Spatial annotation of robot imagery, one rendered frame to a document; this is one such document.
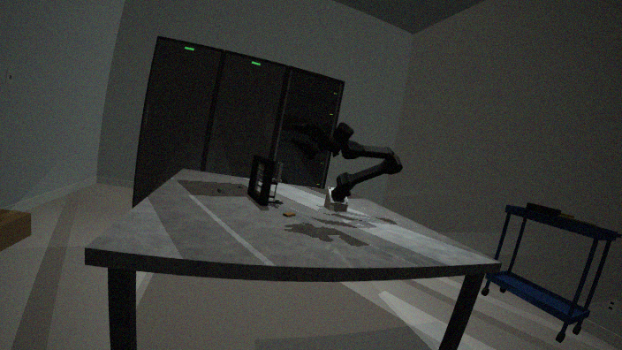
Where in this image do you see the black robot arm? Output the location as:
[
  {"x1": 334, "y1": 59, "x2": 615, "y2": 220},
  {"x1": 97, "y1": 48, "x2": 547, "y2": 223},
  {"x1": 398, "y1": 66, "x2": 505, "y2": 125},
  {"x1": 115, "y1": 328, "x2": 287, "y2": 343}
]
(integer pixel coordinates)
[{"x1": 315, "y1": 123, "x2": 403, "y2": 202}]

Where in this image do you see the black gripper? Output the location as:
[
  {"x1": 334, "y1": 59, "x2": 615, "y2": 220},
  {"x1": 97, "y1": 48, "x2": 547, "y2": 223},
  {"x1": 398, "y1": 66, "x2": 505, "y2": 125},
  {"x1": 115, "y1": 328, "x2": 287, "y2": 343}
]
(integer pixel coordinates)
[{"x1": 291, "y1": 119, "x2": 330, "y2": 160}]

